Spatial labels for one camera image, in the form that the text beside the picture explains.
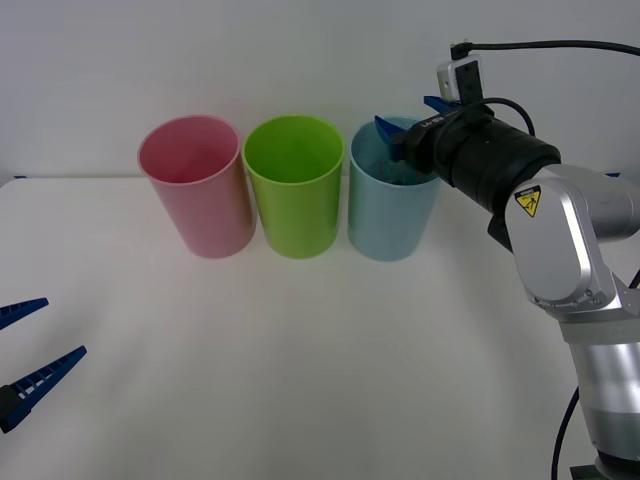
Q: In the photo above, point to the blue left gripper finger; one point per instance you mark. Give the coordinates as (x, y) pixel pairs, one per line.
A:
(22, 307)
(45, 372)

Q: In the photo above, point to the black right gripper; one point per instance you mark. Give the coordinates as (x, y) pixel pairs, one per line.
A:
(425, 145)

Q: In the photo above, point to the silver and black right arm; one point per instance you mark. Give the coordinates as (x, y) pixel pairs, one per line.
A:
(550, 225)

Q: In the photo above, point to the pale blue plastic bin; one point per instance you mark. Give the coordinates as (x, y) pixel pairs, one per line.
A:
(385, 225)

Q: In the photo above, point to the green plastic bin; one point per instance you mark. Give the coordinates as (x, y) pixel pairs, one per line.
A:
(297, 220)

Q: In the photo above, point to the pink plastic bin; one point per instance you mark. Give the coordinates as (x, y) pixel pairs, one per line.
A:
(210, 220)

